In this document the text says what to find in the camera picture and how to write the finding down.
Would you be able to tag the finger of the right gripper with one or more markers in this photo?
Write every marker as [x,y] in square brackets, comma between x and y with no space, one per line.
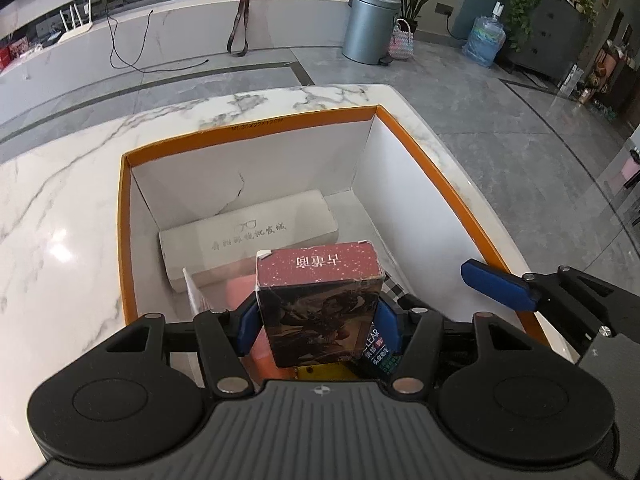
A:
[569,299]

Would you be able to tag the brown leather camera case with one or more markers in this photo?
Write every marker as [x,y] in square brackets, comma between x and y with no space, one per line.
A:
[240,20]

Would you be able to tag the yellow tape measure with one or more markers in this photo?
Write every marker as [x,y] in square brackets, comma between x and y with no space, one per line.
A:
[332,372]

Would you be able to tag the long white glasses box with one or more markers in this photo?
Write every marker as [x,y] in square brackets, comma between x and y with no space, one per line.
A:
[225,246]

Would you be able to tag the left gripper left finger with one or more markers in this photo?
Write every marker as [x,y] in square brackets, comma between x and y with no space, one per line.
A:
[223,339]

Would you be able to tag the brown patterned card box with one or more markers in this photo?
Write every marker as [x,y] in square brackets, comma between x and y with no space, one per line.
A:
[318,303]

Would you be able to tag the grey pedal trash bin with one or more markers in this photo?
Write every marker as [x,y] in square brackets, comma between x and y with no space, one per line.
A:
[369,29]

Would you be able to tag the dark shampoo bottle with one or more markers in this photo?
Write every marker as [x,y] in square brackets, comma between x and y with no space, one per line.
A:
[377,359]

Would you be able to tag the marble tv console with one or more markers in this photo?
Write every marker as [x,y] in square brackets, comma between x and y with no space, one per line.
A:
[167,32]

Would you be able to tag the woven pastel basket bag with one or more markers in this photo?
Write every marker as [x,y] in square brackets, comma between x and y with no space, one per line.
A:
[401,46]

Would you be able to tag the dark grey cabinet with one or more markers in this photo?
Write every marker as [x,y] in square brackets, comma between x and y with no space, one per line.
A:
[559,32]

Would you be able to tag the white wifi router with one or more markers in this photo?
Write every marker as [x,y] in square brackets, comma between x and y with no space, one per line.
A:
[75,23]

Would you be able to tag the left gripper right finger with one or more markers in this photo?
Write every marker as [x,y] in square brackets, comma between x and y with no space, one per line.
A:
[415,335]

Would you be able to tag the red snack boxes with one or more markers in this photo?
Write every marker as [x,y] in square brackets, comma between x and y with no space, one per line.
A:
[9,52]

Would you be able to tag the blue water jug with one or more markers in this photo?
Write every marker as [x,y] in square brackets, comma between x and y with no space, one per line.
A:
[486,38]

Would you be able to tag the orange storage box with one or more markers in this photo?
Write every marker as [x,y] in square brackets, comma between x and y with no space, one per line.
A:
[199,208]

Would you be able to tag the pink rounded box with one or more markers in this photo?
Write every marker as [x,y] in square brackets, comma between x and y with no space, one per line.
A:
[237,297]

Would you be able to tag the plaid glasses case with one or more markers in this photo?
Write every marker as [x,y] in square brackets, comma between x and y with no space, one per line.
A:
[393,293]

